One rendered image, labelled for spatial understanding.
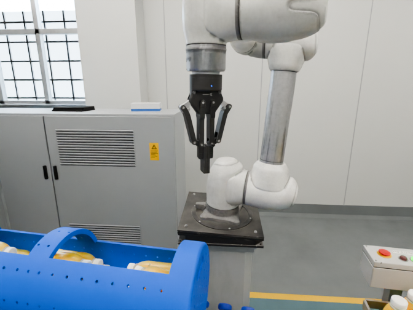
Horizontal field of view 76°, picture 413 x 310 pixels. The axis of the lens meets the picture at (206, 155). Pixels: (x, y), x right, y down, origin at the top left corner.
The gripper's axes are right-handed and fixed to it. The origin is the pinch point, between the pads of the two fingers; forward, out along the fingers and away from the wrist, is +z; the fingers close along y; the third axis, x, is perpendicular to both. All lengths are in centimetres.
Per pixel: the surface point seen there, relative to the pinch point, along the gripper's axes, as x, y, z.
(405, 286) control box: 14, -66, 46
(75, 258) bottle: -17, 35, 33
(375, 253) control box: 5, -61, 39
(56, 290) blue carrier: -5, 38, 33
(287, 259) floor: -123, -132, 152
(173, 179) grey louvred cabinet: -143, -23, 62
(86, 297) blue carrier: -0.4, 30.8, 33.2
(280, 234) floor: -163, -151, 153
